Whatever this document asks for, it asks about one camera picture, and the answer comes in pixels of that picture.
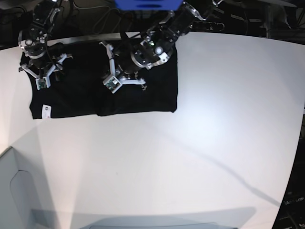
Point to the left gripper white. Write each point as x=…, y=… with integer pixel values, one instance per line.
x=117, y=78

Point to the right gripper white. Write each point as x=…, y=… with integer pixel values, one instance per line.
x=42, y=78

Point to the black T-shirt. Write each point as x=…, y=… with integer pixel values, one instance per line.
x=86, y=86

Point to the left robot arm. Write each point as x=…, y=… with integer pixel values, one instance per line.
x=147, y=49

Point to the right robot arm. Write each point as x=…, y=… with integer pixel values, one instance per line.
x=42, y=60

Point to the blue box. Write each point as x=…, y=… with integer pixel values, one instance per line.
x=148, y=4

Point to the black power strip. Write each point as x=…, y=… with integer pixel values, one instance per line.
x=206, y=26

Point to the white bin beside table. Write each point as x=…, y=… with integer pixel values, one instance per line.
x=27, y=200

